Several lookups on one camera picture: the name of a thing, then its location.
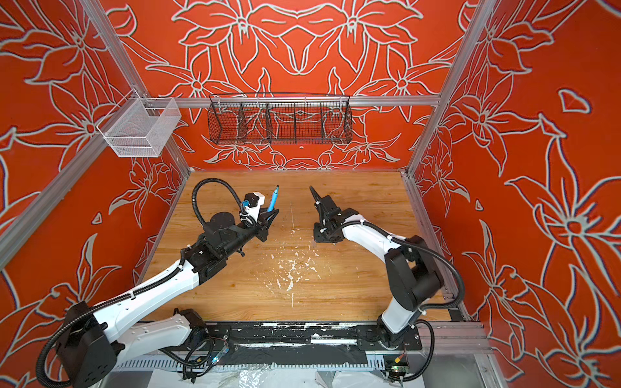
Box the blue pen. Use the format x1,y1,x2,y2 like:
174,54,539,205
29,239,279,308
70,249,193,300
267,186,279,212

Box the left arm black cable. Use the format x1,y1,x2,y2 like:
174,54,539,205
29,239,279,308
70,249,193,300
35,178,253,388

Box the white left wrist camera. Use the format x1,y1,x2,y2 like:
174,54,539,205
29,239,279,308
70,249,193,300
240,192,265,227

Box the aluminium frame rails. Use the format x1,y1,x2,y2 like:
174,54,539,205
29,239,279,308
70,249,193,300
1,1,477,357

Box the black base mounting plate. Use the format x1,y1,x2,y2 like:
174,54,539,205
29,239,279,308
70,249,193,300
162,321,423,352

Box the black wire basket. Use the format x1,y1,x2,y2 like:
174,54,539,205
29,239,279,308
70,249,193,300
207,93,354,146

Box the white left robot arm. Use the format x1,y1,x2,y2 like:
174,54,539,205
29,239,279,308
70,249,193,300
36,206,278,387

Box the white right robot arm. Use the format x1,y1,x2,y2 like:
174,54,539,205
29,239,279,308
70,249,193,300
309,187,451,349

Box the clear plastic bin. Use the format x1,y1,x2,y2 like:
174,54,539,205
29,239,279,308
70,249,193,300
96,97,181,158

